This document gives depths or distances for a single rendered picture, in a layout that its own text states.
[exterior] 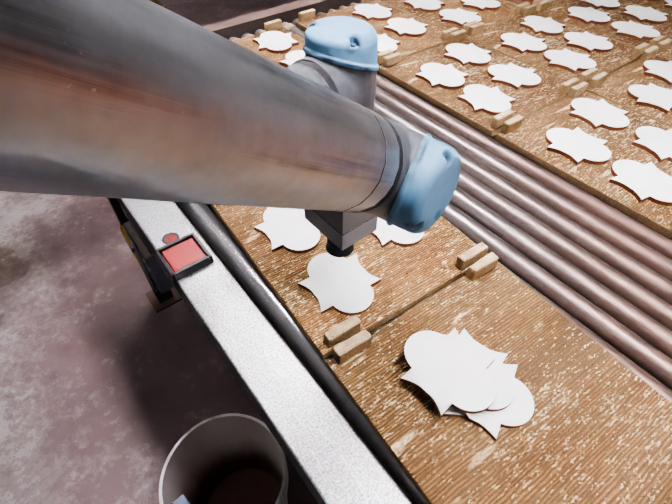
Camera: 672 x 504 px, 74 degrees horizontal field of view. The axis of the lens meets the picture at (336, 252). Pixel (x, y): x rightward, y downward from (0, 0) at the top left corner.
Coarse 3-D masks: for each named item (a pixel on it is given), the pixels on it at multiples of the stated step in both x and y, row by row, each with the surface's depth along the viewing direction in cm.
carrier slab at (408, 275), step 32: (224, 224) 85; (256, 224) 84; (448, 224) 84; (256, 256) 78; (288, 256) 78; (384, 256) 78; (416, 256) 78; (448, 256) 78; (288, 288) 73; (384, 288) 73; (416, 288) 73; (320, 320) 69; (384, 320) 70; (320, 352) 66
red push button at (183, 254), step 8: (192, 240) 82; (176, 248) 80; (184, 248) 80; (192, 248) 80; (168, 256) 79; (176, 256) 79; (184, 256) 79; (192, 256) 79; (200, 256) 79; (176, 264) 78; (184, 264) 78
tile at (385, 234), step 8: (384, 224) 82; (376, 232) 81; (384, 232) 81; (392, 232) 81; (400, 232) 81; (408, 232) 81; (384, 240) 80; (392, 240) 80; (400, 240) 80; (408, 240) 80; (416, 240) 80
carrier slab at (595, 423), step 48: (480, 288) 73; (528, 288) 73; (384, 336) 67; (480, 336) 67; (528, 336) 67; (576, 336) 67; (384, 384) 62; (528, 384) 62; (576, 384) 62; (624, 384) 62; (384, 432) 58; (432, 432) 58; (480, 432) 58; (528, 432) 58; (576, 432) 58; (624, 432) 58; (432, 480) 54; (480, 480) 54; (528, 480) 54; (576, 480) 54; (624, 480) 54
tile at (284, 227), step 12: (264, 216) 84; (276, 216) 84; (288, 216) 84; (300, 216) 84; (264, 228) 82; (276, 228) 82; (288, 228) 82; (300, 228) 82; (312, 228) 82; (276, 240) 80; (288, 240) 80; (300, 240) 80; (312, 240) 80; (300, 252) 78
